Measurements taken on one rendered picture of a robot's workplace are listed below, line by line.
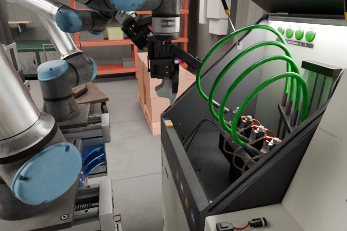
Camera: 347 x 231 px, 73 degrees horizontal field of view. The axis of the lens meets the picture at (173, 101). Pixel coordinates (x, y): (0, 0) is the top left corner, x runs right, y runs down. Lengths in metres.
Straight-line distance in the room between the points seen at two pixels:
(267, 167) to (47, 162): 0.49
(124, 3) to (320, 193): 0.61
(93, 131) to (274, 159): 0.75
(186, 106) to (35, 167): 0.90
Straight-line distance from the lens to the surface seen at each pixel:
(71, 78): 1.06
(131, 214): 2.02
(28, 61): 5.93
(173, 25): 0.63
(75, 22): 0.90
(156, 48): 0.65
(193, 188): 0.78
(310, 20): 1.03
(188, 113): 1.24
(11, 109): 0.42
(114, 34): 5.17
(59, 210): 0.65
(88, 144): 1.12
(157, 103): 2.80
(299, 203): 0.71
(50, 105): 1.07
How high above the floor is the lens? 1.47
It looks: 22 degrees down
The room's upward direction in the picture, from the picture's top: straight up
